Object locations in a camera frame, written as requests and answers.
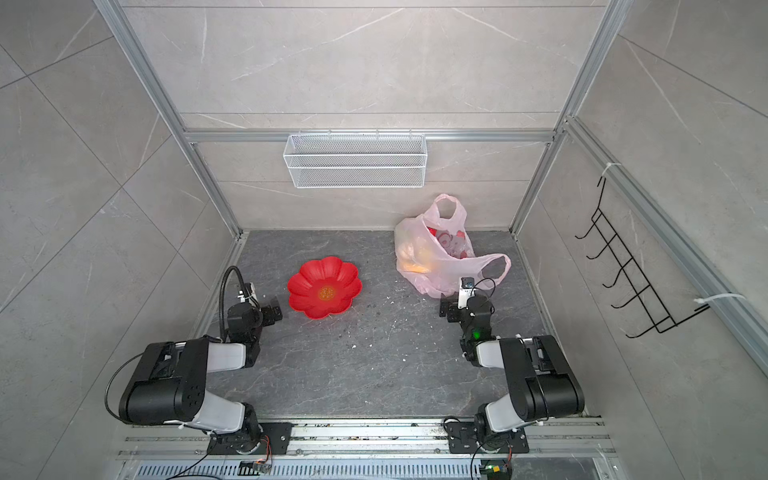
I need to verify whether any red flower-shaped plastic bowl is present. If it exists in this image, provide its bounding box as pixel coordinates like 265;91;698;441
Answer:
287;256;362;320

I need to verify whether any aluminium mounting rail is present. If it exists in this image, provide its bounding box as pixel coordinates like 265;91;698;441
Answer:
116;418;619;462

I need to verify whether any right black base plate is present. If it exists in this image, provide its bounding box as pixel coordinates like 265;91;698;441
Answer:
442;417;530;454

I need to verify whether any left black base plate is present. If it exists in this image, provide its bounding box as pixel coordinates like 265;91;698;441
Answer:
206;422;293;455

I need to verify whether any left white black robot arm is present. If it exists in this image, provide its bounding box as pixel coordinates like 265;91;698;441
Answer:
117;285;283;455

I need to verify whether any white wire mesh basket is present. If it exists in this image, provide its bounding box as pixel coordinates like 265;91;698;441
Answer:
283;132;428;189

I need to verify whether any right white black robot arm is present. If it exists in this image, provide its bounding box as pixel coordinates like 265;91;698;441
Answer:
439;277;585;451

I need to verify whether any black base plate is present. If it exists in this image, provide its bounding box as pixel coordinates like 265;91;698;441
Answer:
206;422;293;455
442;417;530;454

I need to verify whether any black wire hook rack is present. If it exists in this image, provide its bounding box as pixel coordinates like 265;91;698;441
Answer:
574;177;711;339

